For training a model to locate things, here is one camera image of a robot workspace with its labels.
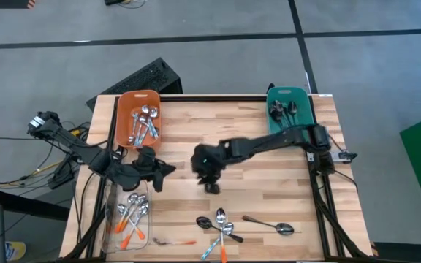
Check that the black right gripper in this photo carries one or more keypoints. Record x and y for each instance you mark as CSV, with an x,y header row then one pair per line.
x,y
208,162

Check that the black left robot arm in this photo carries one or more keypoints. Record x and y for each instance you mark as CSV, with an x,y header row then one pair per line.
x,y
82,153

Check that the hazard-striped black block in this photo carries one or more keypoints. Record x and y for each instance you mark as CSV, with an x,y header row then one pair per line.
x,y
408,254

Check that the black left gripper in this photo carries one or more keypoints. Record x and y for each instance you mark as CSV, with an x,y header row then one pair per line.
x,y
146,162

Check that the black perforated case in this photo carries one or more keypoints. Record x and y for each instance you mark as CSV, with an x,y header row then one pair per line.
x,y
144,78

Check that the spoons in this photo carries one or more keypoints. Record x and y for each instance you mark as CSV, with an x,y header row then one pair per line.
x,y
278,106

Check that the pile of silver cutlery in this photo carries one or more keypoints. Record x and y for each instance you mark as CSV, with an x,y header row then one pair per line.
x,y
203,222

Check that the clear glass dish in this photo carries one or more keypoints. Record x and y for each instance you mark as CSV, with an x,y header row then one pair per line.
x,y
108,241

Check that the grey bracket box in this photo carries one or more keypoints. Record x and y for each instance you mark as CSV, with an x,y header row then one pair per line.
x,y
342,155

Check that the teal plastic bin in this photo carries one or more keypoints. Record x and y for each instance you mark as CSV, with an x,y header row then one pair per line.
x,y
303,109

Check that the blue and yellow bag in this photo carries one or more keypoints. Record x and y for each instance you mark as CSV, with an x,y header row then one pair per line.
x,y
15,251

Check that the white printed label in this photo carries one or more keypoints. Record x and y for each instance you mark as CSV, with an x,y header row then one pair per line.
x,y
325,95

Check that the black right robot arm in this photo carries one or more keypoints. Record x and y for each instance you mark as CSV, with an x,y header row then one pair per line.
x,y
269,142

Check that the black floor device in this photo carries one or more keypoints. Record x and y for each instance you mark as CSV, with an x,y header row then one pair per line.
x,y
115,1

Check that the orange plastic bin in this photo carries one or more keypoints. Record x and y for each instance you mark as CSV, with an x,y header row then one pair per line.
x,y
124,109

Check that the hazard-striped black mat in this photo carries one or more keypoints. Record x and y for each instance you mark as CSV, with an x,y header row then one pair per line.
x,y
11,3

